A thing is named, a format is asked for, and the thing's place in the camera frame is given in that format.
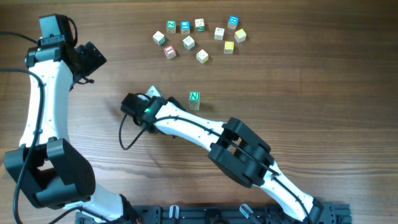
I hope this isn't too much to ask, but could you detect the green n block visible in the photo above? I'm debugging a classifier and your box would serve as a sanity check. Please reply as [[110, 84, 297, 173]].
[[166, 20, 177, 34], [189, 91, 200, 102]]

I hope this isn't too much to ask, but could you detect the white block yellow side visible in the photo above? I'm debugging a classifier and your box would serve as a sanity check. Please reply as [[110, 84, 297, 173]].
[[197, 49, 209, 64]]

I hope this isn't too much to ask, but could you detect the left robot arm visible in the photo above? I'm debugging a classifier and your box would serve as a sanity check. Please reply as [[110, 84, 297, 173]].
[[4, 14, 141, 223]]

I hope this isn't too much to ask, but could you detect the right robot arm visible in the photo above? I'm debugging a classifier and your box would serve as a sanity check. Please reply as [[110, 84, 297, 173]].
[[121, 93, 324, 223]]

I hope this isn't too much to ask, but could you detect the red I block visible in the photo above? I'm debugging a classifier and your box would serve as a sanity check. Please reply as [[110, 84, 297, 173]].
[[164, 45, 177, 59]]

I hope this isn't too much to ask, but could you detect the white block centre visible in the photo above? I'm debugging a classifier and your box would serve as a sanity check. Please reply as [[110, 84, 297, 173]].
[[183, 36, 195, 50]]

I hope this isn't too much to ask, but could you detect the white block teal side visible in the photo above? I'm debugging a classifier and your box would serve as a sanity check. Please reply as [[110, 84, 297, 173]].
[[152, 31, 165, 45]]

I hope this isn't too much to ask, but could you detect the blue top block left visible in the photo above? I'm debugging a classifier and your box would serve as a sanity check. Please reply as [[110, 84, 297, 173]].
[[180, 21, 190, 34]]

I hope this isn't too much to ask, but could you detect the blue block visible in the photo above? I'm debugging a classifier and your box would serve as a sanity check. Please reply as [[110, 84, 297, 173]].
[[180, 21, 190, 34], [228, 16, 239, 30]]

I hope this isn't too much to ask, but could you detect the white block green side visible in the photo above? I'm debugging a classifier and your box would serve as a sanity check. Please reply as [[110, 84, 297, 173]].
[[195, 19, 205, 32]]

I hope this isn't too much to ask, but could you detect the white picture block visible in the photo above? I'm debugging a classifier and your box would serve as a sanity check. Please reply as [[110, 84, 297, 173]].
[[214, 27, 224, 40]]

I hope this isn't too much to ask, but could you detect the blue top block right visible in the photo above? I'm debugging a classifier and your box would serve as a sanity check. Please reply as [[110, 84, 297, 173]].
[[228, 16, 239, 30]]

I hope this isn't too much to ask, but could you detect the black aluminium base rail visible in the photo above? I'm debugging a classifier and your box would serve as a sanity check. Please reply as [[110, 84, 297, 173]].
[[75, 203, 352, 224]]

